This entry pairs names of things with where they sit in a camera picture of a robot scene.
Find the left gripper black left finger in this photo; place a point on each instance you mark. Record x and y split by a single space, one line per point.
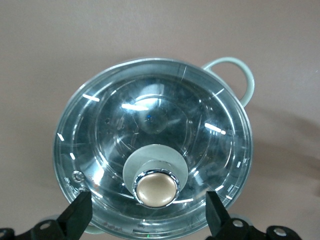
75 215

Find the glass lid with gold knob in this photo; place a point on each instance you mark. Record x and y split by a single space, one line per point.
175 112

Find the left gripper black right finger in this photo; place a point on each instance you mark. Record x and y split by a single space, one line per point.
220 215

